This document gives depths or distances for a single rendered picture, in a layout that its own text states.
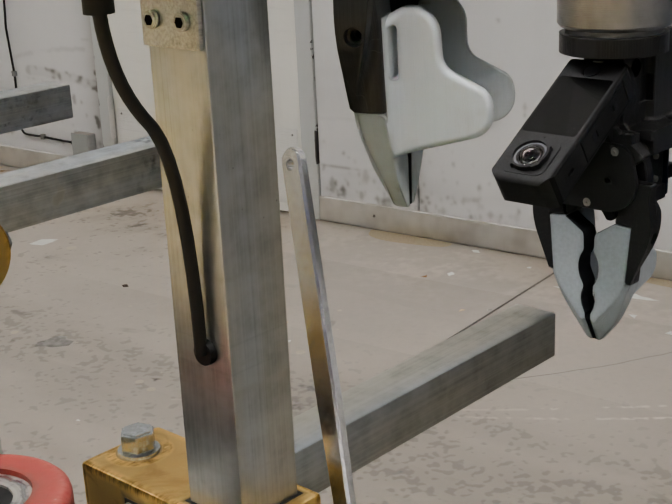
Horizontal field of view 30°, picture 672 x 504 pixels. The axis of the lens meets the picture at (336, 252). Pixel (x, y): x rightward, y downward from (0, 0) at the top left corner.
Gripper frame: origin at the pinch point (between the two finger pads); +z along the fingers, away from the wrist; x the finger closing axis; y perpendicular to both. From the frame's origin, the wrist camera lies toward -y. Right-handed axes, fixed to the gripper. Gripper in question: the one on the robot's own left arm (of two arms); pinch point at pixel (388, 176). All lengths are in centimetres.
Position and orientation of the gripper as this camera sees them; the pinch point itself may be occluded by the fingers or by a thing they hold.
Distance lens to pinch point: 57.1
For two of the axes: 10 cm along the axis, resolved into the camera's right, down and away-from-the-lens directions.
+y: 9.3, 0.8, -3.7
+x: 3.8, -3.1, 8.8
